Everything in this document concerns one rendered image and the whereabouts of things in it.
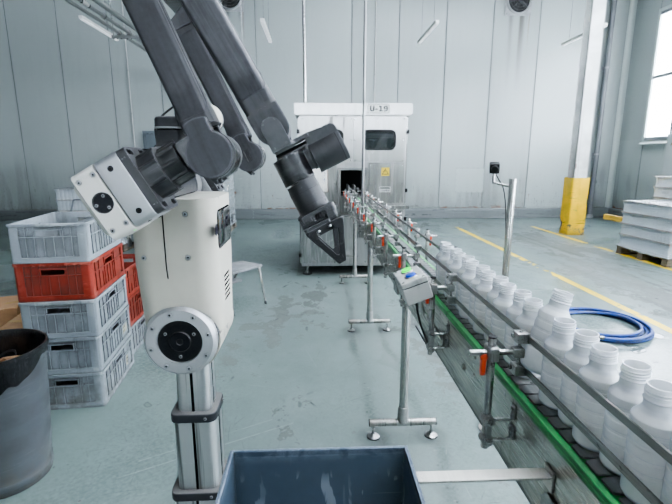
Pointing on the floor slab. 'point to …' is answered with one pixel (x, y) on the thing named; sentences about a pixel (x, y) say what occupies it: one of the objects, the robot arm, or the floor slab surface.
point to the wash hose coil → (621, 319)
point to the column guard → (574, 206)
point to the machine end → (311, 115)
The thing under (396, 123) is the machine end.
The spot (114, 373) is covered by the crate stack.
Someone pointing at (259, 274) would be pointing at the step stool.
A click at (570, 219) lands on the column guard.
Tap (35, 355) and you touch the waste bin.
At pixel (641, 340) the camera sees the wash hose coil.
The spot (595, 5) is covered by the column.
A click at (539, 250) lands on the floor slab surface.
